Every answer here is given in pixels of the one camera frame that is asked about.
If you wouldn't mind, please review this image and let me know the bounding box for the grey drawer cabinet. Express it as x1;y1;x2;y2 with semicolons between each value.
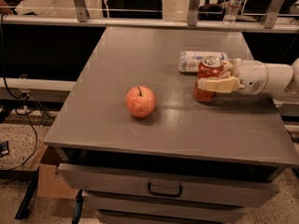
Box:
45;28;298;224

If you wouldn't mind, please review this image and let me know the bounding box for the upright water bottle background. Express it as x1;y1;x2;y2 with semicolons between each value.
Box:
223;0;243;24

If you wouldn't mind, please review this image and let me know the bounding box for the open top drawer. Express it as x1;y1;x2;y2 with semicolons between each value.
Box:
59;163;278;207

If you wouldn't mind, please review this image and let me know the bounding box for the cardboard box on floor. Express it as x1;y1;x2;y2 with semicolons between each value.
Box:
32;145;78;199

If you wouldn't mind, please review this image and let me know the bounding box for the metal railing frame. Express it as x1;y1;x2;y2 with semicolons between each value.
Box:
1;0;299;34

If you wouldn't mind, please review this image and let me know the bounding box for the black cable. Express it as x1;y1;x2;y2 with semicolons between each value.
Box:
0;12;39;173

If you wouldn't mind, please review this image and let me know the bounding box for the black drawer handle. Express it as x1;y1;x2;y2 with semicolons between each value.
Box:
147;182;183;198

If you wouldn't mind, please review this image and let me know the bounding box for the red apple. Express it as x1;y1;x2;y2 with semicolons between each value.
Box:
125;86;156;119

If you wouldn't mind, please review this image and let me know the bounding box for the clear plastic bottle lying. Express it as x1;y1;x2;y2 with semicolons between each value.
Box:
178;50;229;73

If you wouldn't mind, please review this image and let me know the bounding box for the red coke can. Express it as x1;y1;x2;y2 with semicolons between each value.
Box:
193;56;223;103

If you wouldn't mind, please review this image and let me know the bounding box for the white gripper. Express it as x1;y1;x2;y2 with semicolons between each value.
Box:
197;58;268;95

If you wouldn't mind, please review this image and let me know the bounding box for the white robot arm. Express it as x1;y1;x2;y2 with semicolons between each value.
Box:
194;59;298;103

